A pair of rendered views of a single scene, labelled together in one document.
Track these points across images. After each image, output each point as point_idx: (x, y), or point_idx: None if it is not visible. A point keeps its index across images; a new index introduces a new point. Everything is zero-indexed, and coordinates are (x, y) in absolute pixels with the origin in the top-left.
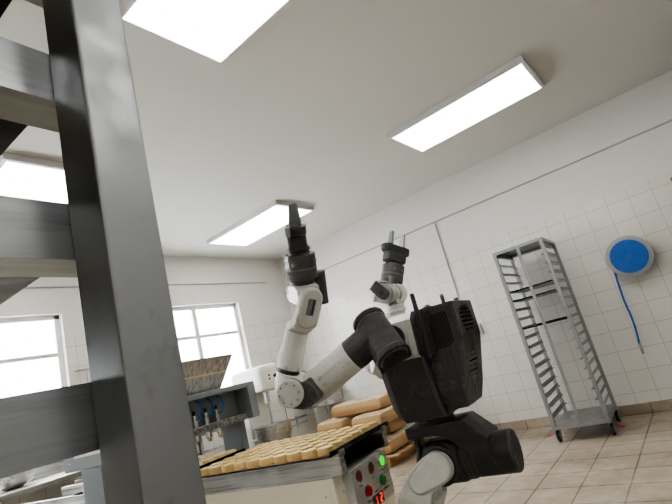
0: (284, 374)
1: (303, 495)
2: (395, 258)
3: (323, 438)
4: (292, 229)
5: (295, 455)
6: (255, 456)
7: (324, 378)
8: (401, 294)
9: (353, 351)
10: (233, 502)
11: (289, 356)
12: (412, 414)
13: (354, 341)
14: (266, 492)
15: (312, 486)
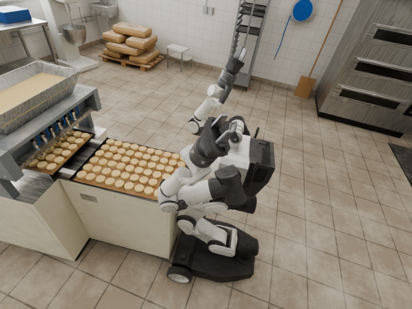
0: (167, 197)
1: (151, 205)
2: (235, 70)
3: (159, 169)
4: (221, 155)
5: (150, 194)
6: (118, 175)
7: (192, 202)
8: (241, 133)
9: (216, 196)
10: (103, 193)
11: (173, 192)
12: None
13: (218, 192)
14: (127, 197)
15: (157, 204)
